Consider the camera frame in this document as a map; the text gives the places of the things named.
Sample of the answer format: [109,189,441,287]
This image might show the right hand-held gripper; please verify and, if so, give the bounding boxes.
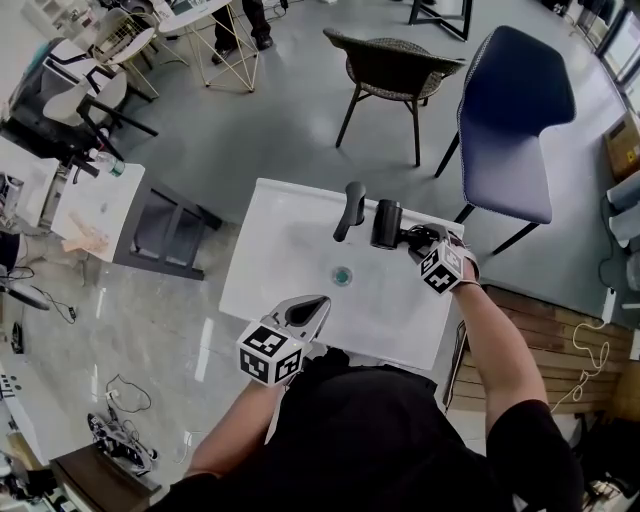
[407,223,483,297]

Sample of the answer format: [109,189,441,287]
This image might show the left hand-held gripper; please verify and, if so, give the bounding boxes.
[235,294,333,388]

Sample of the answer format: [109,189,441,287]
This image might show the black hair dryer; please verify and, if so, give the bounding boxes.
[369,198,444,252]

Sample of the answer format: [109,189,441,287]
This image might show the white ceramic sink basin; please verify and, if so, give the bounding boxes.
[218,177,465,372]

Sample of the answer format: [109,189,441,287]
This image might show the person's left forearm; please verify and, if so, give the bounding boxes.
[184,382,284,479]

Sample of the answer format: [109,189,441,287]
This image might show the person's right forearm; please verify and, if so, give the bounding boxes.
[452,284,546,431]

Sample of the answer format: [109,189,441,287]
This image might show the black basin faucet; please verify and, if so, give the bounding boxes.
[332,181,367,244]

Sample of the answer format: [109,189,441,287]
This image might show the person's black clothing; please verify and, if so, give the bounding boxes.
[144,347,586,512]

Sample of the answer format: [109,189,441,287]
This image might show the slatted wooden platform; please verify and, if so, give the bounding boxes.
[442,283,635,416]

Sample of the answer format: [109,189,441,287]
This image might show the blue upholstered chair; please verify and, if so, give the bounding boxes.
[433,24,577,256]

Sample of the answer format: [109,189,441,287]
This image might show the dark wicker chair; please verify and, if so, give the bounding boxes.
[322,27,467,168]

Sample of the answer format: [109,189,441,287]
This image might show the cardboard box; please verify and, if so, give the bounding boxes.
[603,110,640,182]

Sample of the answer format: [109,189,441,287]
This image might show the black white floor device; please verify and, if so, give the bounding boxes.
[87,409,160,476]

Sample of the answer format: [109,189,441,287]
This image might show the white desk black legs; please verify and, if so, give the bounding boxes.
[408,0,474,42]

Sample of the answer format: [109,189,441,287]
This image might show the bundle of wooden sticks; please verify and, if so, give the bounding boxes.
[60,209,111,254]

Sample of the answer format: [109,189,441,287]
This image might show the white sink grey cabinet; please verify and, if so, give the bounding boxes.
[49,160,224,281]

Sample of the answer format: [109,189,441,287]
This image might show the clear bottle green label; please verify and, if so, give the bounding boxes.
[94,127,126,179]

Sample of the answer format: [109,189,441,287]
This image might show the dark brown side table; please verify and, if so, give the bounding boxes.
[49,442,164,512]

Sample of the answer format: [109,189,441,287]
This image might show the black office chair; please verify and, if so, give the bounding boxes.
[574,414,640,501]

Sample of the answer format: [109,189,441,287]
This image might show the beige chair black legs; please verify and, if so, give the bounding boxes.
[42,69,160,161]

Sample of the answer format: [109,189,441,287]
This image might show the black machine cabinet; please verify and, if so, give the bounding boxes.
[0,37,101,166]

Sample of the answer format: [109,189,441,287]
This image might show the thin white looped cable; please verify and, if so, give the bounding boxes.
[549,319,612,414]

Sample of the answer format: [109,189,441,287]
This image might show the white floor cable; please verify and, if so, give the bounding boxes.
[172,429,201,466]

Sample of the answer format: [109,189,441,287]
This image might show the black floor cable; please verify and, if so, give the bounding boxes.
[103,372,153,414]

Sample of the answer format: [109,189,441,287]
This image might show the round white wire-leg table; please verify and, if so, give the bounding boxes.
[157,0,261,95]

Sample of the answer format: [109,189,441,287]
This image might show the white wire chair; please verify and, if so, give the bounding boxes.
[92,7,161,99]

